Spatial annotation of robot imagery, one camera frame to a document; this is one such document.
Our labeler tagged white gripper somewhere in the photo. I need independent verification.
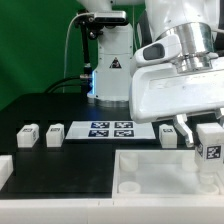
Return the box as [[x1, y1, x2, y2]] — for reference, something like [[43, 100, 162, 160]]
[[129, 34, 224, 148]]

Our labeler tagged white square tabletop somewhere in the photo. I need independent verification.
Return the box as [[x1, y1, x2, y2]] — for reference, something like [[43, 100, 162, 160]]
[[112, 150, 224, 198]]

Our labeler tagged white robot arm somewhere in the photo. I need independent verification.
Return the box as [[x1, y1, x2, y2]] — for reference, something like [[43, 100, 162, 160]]
[[77, 0, 224, 147]]

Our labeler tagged white fiducial marker sheet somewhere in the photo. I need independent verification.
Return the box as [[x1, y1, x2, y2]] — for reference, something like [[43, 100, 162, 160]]
[[66, 121, 155, 140]]

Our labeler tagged black cable bundle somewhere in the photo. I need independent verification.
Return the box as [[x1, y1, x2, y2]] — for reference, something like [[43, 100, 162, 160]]
[[43, 74, 94, 94]]

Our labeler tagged white camera cable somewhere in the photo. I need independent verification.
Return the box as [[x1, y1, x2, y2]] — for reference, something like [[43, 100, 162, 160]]
[[62, 12, 88, 94]]

